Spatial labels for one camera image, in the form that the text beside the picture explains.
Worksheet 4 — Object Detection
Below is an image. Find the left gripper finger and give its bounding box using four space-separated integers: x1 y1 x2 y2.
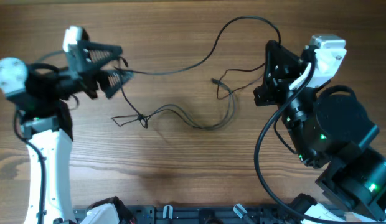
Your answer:
95 69 134 99
66 40 123 73

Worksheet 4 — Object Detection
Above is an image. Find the black USB cable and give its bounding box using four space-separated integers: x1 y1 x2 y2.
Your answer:
113 15 283 100

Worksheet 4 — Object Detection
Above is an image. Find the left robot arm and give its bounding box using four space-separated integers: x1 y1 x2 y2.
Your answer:
0 40 132 223

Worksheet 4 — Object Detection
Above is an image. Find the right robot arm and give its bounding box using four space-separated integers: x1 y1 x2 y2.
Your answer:
253 35 386 222

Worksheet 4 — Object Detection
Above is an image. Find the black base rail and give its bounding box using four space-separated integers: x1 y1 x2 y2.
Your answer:
71 195 306 224

